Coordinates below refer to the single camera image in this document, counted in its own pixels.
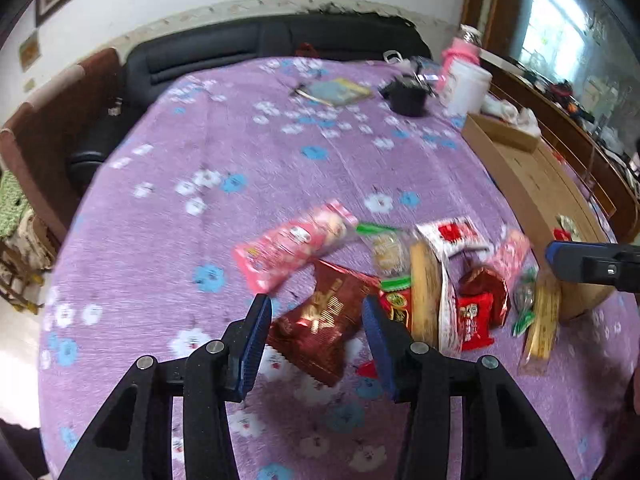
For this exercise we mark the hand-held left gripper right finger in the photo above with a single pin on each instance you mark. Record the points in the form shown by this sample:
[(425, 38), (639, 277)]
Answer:
[(381, 355)]

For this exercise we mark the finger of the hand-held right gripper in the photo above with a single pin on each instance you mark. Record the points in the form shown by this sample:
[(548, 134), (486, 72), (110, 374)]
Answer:
[(575, 260)]

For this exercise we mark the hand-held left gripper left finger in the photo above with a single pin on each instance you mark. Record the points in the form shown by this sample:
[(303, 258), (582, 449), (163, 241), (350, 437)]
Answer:
[(252, 355)]

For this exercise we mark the red packet with green label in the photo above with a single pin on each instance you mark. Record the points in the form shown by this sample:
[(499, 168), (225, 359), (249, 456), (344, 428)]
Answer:
[(396, 305)]

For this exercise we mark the green dark candy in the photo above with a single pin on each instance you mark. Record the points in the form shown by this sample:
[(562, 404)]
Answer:
[(525, 300)]

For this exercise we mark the dark red snack bag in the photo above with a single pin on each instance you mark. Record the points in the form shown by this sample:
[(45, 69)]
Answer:
[(484, 287), (325, 320)]

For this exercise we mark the yellow biscuit packet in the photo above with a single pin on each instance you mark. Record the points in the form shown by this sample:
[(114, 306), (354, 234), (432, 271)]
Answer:
[(542, 325), (425, 295)]

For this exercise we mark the shallow cardboard tray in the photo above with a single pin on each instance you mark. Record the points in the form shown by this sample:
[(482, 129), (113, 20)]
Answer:
[(560, 185)]

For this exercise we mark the small red snack packet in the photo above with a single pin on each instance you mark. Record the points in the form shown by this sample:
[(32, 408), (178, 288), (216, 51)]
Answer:
[(475, 322)]

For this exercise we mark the clear green-ended pastry packet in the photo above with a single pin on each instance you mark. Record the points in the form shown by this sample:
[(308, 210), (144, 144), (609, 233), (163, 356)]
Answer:
[(385, 250)]

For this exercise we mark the pink character snack packet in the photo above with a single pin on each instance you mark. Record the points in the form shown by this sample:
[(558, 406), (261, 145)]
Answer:
[(295, 245)]

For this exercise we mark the white red-print snack packet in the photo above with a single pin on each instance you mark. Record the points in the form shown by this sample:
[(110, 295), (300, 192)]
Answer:
[(452, 235)]

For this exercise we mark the small red green packet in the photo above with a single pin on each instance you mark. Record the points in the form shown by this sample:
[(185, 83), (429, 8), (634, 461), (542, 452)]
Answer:
[(567, 227)]

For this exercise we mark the wooden sideboard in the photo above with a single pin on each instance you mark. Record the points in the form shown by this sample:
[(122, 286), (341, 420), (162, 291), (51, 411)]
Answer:
[(615, 200)]

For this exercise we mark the white cloth bundle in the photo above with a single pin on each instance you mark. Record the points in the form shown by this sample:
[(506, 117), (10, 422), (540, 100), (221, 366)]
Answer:
[(515, 115)]

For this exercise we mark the white plastic jar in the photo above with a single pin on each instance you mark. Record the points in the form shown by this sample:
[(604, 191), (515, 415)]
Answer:
[(467, 87)]

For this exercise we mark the purple floral tablecloth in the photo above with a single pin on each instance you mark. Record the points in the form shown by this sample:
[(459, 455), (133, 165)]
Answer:
[(225, 135)]

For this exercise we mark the black round pot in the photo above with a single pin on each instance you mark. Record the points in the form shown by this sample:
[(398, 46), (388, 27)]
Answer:
[(407, 97)]

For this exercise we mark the pink sleeved bottle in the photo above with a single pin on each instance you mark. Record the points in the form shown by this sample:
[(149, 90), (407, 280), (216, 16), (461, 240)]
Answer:
[(457, 57)]

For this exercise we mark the wooden stool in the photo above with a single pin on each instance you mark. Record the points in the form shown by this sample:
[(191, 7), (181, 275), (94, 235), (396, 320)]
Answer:
[(25, 265)]

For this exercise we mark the blue yellow notebook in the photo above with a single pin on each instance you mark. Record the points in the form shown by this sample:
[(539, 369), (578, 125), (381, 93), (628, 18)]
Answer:
[(340, 91)]

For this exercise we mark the green patterned cushion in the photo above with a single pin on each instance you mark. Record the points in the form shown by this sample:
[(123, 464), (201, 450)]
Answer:
[(12, 205)]

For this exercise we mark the brown armchair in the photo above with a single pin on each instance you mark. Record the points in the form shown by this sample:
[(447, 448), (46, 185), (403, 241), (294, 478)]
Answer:
[(60, 125)]

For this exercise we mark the black leather sofa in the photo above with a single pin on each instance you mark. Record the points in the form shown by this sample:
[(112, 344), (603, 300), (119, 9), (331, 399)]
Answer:
[(200, 50)]

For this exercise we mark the dark clothes pile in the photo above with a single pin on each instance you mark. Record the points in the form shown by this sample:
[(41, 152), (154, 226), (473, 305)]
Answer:
[(360, 12)]

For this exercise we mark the wall mirror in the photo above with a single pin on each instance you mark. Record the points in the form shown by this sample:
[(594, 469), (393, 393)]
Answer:
[(560, 50)]

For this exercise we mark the wall socket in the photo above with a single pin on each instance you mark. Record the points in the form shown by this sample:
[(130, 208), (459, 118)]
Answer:
[(30, 84)]

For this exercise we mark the small framed wall plaque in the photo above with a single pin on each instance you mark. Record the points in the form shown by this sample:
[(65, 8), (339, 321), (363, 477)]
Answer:
[(29, 50)]

